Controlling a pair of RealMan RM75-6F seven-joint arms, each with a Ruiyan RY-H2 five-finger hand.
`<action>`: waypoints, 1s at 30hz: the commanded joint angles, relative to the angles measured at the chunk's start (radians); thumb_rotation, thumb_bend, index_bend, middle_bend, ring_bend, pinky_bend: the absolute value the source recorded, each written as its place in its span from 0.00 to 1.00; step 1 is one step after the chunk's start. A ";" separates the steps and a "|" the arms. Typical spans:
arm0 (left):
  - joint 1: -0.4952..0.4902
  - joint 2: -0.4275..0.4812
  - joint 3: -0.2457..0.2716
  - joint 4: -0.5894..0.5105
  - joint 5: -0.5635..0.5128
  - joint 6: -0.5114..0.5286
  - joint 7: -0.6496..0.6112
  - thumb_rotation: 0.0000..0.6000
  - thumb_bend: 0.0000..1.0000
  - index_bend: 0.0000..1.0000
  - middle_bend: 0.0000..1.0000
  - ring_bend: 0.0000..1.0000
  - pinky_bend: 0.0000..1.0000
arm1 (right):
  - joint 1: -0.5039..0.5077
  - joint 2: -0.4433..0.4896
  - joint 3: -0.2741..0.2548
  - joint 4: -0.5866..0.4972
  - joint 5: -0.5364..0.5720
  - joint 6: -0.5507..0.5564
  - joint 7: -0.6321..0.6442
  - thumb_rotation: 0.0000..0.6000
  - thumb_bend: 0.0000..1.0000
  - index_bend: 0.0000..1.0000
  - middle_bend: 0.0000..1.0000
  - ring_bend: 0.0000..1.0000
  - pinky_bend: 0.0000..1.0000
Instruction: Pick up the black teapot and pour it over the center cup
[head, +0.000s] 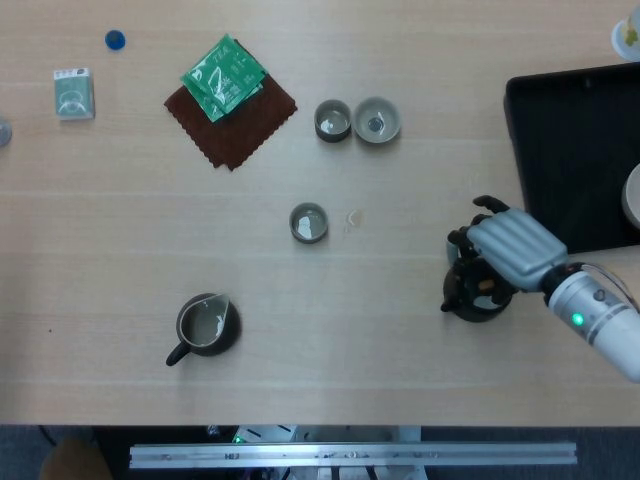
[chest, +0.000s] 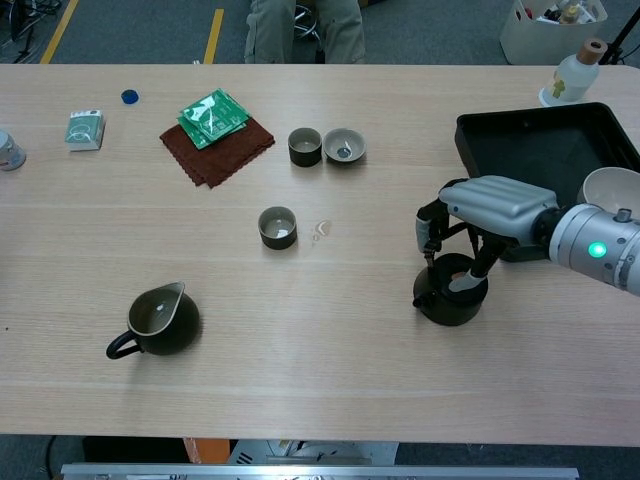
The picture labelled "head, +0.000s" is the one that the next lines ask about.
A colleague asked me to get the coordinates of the black plastic tray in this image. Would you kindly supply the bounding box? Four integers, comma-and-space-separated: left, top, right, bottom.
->
503, 62, 640, 255

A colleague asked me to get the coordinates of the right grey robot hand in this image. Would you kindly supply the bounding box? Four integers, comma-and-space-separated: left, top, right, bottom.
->
446, 194, 570, 304

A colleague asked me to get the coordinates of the aluminium rail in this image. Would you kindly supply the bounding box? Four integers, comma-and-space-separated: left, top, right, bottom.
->
128, 441, 578, 470

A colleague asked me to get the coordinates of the dark cylindrical teacup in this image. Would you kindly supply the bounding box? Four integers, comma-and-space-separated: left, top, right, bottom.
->
288, 202, 330, 245
314, 99, 354, 144

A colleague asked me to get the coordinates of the orange object under table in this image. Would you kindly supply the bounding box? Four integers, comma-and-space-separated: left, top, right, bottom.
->
39, 437, 114, 480

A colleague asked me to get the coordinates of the green tea packet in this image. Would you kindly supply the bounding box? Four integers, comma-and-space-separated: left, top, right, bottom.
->
199, 84, 265, 123
179, 33, 266, 114

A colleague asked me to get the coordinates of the white equipment under table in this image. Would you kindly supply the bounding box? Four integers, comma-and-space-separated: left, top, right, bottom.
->
207, 424, 421, 444

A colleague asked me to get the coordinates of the large grey bowl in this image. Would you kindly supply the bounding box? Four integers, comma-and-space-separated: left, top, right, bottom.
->
621, 162, 640, 227

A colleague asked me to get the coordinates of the brown cloth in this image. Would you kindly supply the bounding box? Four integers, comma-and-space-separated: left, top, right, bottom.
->
163, 74, 297, 172

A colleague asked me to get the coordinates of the frosted bottle with wooden cap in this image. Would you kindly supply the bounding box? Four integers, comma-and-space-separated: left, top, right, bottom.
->
611, 8, 640, 62

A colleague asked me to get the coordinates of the small grey tea bowl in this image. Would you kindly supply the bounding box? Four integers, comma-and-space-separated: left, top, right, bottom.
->
352, 96, 402, 145

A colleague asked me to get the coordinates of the dark pitcher with handle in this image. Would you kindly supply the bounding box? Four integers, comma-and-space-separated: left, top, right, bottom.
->
165, 292, 242, 367

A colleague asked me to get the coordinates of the small green white packet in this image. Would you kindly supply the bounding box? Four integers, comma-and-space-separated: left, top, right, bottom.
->
53, 67, 96, 121

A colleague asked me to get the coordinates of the black teapot with wire handle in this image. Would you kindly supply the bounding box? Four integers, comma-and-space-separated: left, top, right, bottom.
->
439, 244, 516, 323

